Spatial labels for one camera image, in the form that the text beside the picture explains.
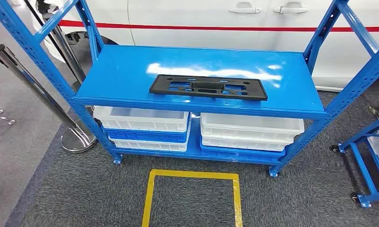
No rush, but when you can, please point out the black plastic plate frame part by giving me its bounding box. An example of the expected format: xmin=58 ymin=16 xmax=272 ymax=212
xmin=149 ymin=74 xmax=268 ymax=101

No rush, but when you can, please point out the blue metal shelf rack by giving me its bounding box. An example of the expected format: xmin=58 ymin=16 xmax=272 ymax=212
xmin=0 ymin=0 xmax=379 ymax=178

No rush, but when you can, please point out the yellow floor tape square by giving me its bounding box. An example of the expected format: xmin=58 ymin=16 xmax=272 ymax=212
xmin=141 ymin=169 xmax=243 ymax=227

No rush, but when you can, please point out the white car with red stripe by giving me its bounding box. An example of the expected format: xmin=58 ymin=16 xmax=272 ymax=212
xmin=35 ymin=0 xmax=379 ymax=92

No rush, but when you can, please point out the chrome stool with black seat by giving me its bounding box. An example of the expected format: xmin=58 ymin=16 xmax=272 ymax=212
xmin=0 ymin=107 xmax=16 ymax=147

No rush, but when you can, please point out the blue wheeled rack cart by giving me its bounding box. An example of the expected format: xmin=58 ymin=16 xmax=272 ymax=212
xmin=330 ymin=113 xmax=379 ymax=209

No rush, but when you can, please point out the chrome stanchion post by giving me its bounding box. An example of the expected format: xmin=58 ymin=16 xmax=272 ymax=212
xmin=0 ymin=44 xmax=98 ymax=154
xmin=23 ymin=0 xmax=87 ymax=85

